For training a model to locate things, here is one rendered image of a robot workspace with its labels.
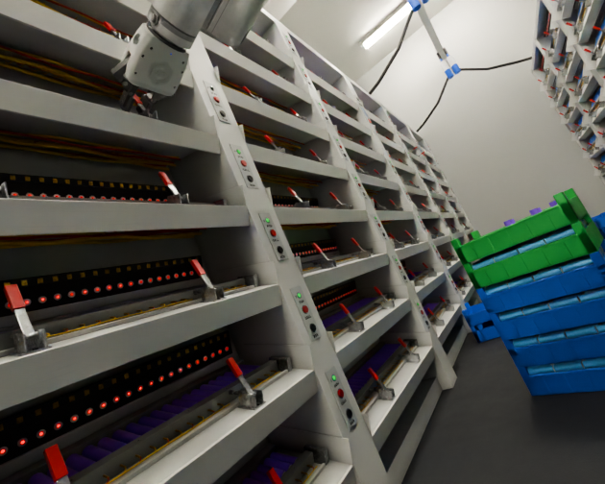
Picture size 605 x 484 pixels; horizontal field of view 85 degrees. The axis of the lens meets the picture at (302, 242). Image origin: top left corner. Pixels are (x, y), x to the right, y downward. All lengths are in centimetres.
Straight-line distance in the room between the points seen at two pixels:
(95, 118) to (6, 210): 23
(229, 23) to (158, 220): 37
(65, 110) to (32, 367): 39
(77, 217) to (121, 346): 19
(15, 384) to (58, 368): 4
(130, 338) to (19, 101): 37
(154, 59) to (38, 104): 21
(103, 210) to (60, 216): 6
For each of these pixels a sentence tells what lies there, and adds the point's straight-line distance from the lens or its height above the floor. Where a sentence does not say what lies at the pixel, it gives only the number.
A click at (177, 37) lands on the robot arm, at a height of 99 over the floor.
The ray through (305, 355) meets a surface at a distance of 72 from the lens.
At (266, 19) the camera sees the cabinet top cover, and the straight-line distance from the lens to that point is 180.
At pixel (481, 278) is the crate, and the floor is 34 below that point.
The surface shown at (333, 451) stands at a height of 19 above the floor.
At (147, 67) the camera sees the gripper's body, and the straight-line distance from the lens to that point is 75.
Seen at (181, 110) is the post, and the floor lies 105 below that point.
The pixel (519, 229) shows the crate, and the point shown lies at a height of 43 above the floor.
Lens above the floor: 47
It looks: 11 degrees up
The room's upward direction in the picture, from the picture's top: 24 degrees counter-clockwise
